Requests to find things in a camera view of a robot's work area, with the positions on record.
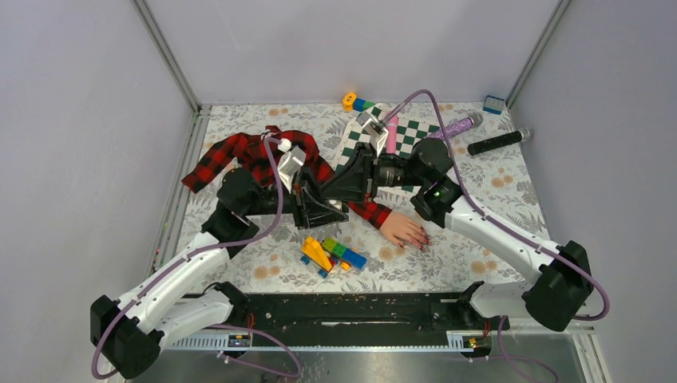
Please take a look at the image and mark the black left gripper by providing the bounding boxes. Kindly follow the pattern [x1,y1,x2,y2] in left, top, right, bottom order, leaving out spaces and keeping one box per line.
[243,167,349,228]

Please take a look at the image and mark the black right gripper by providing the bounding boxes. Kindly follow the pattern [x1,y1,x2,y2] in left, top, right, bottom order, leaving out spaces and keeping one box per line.
[319,144,428,205]

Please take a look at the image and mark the white cap nail polish bottle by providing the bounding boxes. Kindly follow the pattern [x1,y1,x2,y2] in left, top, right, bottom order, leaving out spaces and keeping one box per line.
[327,199,342,209]

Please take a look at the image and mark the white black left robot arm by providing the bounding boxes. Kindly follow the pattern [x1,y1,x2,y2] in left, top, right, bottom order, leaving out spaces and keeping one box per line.
[90,167,347,380]

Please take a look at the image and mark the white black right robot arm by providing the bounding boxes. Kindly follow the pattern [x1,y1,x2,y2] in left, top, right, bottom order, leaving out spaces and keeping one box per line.
[320,139,594,332]

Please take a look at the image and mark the mannequin hand with red nails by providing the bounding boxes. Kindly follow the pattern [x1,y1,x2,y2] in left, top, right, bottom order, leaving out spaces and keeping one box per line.
[379,211,430,250]

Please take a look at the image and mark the green blue toy bricks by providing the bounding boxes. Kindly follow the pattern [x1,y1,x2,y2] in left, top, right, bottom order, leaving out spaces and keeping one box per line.
[321,238,366,270]

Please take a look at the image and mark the yellow toy block ramp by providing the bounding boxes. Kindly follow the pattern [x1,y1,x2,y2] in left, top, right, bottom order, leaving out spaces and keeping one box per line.
[300,236,336,278]

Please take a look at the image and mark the floral patterned table mat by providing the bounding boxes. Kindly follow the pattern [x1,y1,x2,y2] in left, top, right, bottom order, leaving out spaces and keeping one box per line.
[194,104,548,293]

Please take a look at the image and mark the pink toy microphone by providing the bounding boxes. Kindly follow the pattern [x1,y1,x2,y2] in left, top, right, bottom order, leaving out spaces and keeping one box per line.
[386,115,399,154]

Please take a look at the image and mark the green white checkered board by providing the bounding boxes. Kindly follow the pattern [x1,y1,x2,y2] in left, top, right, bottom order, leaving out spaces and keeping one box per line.
[331,101,439,196]

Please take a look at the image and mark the orange blue green block stack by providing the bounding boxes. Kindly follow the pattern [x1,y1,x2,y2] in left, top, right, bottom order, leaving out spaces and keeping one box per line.
[342,93,375,112]

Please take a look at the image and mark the red black plaid shirt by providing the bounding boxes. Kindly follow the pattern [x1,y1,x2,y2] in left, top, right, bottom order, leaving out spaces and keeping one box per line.
[181,125,408,236]

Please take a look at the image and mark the purple glitter toy microphone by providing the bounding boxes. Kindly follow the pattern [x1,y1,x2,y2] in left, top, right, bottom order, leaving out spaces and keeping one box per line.
[426,113,484,140]

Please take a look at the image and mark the blue toy brick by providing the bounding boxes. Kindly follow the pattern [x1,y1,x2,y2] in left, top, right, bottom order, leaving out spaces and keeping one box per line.
[482,95,506,115]

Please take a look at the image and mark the black toy microphone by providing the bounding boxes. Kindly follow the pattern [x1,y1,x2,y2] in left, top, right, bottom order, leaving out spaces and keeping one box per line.
[467,128,532,156]

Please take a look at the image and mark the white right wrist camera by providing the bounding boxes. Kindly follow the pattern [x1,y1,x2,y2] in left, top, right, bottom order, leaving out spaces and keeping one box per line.
[356,112,389,156]

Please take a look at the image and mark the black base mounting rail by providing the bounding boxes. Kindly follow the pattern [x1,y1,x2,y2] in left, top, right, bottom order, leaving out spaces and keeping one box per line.
[210,282,510,335]

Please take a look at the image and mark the grey slotted cable duct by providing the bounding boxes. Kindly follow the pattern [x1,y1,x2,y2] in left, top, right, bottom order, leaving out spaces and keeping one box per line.
[165,326,492,353]

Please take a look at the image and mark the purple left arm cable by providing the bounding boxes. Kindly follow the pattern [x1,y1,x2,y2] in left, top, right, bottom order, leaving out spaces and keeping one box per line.
[90,136,287,381]

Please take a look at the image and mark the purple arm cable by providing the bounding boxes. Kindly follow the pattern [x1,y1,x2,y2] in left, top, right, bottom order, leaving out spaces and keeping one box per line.
[90,136,287,381]
[383,89,611,322]

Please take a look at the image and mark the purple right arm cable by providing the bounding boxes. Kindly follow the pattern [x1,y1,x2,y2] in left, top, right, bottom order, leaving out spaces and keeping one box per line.
[383,89,611,322]

